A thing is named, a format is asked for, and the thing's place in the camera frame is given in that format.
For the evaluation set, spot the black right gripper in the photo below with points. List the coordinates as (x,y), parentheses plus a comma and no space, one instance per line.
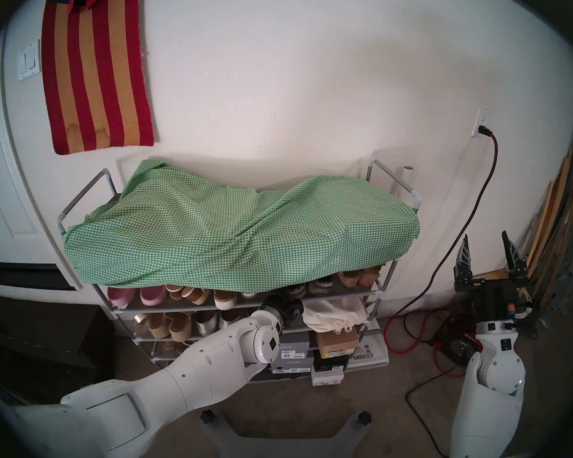
(496,302)

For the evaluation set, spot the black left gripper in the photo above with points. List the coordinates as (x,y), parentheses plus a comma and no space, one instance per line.
(289,309)

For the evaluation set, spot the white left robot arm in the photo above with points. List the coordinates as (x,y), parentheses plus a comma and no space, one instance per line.
(172,376)

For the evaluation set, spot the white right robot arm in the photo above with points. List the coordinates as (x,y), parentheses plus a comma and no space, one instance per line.
(482,414)

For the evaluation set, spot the grey Vionic shoe box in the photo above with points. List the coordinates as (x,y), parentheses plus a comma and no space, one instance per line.
(291,365)
(293,347)

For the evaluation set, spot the cream platform shoe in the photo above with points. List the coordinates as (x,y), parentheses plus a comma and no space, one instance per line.
(225,300)
(249,296)

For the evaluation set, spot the brown cardboard shoe box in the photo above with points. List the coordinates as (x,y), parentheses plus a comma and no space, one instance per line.
(336,340)

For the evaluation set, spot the silver flat shoe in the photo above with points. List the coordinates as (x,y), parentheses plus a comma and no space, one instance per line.
(229,317)
(205,322)

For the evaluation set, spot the black shoe box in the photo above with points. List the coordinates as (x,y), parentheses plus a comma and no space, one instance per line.
(329,361)

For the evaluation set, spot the tan wedge shoe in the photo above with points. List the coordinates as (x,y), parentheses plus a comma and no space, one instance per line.
(370,274)
(349,278)

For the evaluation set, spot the white shoe box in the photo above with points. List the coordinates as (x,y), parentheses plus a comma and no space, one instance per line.
(327,377)

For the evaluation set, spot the grey metal shoe rack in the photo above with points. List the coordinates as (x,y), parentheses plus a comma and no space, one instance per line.
(416,199)

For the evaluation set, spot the woven espadrille shoe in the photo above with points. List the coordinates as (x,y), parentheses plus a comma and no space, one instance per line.
(158,326)
(180,326)

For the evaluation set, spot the brown pink shoe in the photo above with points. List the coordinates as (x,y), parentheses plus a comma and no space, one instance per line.
(179,348)

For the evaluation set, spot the small cardboard box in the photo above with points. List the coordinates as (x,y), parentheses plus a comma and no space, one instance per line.
(494,274)

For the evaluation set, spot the white blue ceramic pot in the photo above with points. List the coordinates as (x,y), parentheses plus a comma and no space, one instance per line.
(526,303)

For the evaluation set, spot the light wooden board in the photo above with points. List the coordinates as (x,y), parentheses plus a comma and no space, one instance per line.
(551,206)

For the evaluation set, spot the white flat labelled box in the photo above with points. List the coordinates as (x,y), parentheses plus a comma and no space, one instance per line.
(370,352)

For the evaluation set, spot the green gingham cloth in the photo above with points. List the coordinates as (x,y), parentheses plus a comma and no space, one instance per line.
(219,233)

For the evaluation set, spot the black base knob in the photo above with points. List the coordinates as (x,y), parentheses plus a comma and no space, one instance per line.
(364,418)
(208,418)

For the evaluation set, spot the red tan striped flag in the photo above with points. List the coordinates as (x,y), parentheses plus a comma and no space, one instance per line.
(95,80)

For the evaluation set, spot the white panel door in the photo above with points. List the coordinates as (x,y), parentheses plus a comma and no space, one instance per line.
(0,199)

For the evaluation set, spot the grey robot base frame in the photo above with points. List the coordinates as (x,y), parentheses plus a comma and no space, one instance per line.
(286,445)

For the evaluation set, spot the white wall outlet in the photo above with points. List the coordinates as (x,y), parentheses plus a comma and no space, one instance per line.
(482,117)

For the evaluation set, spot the white light switch plate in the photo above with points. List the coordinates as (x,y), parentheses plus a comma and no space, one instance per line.
(28,63)

